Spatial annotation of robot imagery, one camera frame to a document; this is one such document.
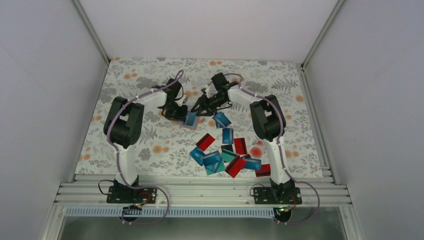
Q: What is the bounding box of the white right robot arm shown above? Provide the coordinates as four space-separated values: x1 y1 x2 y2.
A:
191 72 295 204

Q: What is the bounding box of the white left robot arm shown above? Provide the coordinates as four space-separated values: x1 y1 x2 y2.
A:
103 78 188 203

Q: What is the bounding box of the teal green card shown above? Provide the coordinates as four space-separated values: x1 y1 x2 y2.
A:
221 148 239 163

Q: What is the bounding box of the red card bottom right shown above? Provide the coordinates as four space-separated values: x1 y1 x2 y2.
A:
255 164 271 178

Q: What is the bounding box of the floral patterned table mat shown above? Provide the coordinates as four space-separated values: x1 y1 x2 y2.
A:
74 56 324 179

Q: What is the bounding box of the light blue card right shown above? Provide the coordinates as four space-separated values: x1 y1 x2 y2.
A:
243 157 262 171

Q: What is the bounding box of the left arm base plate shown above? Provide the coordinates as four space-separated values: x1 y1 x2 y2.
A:
106 186 157 204

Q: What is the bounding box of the blue card pile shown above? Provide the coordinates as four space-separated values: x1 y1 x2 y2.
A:
212 112 232 129
189 147 206 166

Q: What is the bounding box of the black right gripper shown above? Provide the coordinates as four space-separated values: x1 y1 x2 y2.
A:
191 93 227 117

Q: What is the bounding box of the blue striped card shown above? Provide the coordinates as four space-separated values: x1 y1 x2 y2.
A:
202 150 222 167

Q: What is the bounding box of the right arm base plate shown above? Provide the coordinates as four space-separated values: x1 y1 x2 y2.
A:
252 187 303 205

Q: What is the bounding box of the black card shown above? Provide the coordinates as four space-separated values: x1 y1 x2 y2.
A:
221 144 234 152

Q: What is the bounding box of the red card near wallet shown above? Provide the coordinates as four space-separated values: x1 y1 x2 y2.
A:
195 133 216 151

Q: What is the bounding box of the perforated grey cable tray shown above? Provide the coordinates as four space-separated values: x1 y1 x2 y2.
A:
64 206 275 219

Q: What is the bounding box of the red card centre upright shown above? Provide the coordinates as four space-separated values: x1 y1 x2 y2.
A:
234 137 248 155

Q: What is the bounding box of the red card lower centre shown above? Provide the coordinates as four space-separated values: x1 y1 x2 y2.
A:
225 156 247 178

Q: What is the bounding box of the teal card lower pile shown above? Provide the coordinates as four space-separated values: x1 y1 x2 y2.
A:
205 161 226 176

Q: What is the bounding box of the tan leather card holder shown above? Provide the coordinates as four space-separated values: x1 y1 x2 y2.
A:
159 111 202 130

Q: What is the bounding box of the aluminium rail frame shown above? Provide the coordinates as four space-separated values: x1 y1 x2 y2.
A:
54 174 352 207

